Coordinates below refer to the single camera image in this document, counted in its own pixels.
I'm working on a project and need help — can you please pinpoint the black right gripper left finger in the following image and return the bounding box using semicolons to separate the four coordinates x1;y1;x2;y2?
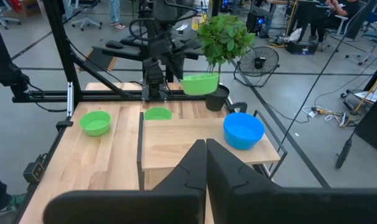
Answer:
42;139;207;224

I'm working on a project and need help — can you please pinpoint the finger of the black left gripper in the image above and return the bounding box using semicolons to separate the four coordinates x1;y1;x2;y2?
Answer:
168;55;186;81

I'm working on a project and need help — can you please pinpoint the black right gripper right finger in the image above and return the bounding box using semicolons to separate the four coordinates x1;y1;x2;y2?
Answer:
206;138;377;224

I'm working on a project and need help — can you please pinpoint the green plastic mini bowl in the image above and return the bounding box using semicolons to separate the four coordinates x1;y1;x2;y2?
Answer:
79;110;112;137
180;73;220;96
144;107;173;121

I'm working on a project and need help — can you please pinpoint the blue plastic mini bowl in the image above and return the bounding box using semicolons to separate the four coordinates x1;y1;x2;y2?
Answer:
223;112;266;151

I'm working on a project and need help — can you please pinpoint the green plant in black pot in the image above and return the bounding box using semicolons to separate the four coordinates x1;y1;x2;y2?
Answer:
196;14;256;112

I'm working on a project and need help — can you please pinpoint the black computer mouse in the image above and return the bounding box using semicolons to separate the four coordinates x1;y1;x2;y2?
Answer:
105;39;124;50

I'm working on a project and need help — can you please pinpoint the black floor mat orange edge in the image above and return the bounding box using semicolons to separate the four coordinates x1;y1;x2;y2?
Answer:
79;46;118;73

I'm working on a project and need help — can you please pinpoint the black floor fan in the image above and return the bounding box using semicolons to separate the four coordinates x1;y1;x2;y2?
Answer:
233;45;280;88

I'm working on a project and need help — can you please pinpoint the black computer tower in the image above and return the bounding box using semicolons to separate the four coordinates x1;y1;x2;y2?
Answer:
246;6;274;37

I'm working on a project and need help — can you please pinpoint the office chair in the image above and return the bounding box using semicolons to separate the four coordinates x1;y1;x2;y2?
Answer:
345;12;377;66
0;0;22;30
70;0;103;32

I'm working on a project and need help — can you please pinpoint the black case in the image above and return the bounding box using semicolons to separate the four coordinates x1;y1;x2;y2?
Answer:
285;40;319;56

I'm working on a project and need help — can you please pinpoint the black cabinet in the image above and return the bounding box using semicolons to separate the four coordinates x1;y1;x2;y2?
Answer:
355;88;377;158

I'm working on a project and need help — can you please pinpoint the cardboard box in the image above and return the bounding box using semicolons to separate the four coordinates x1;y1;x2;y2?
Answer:
7;0;42;18

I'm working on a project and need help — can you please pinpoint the yellow stick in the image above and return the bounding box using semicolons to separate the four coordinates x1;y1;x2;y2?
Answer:
347;63;377;125

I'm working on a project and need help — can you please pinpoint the black curved handle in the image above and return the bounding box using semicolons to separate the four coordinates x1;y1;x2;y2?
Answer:
228;101;248;114

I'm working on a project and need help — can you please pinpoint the black aluminium table frame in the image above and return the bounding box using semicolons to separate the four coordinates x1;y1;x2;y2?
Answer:
0;0;332;224

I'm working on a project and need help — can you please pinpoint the black cable connector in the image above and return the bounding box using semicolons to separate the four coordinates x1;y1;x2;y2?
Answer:
335;136;354;170

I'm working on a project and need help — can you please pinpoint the silver metal bracket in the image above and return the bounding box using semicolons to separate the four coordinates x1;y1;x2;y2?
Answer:
66;81;75;118

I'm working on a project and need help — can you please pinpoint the white cable bundle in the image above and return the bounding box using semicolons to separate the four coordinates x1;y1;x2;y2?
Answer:
302;105;351;128

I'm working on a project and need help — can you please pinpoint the black corner bracket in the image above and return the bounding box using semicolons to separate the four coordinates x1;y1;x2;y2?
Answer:
55;120;74;132

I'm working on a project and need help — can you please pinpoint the black camera cable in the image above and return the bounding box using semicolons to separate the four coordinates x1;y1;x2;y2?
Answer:
35;152;50;166

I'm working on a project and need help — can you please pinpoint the black table-level camera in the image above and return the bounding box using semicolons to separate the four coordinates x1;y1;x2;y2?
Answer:
22;161;45;184

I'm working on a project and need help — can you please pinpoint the long black floor cable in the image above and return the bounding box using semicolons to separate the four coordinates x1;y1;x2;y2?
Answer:
277;0;377;147

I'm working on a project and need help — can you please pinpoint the black clamp mount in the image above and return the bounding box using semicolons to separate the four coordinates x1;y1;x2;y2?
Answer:
0;62;31;94

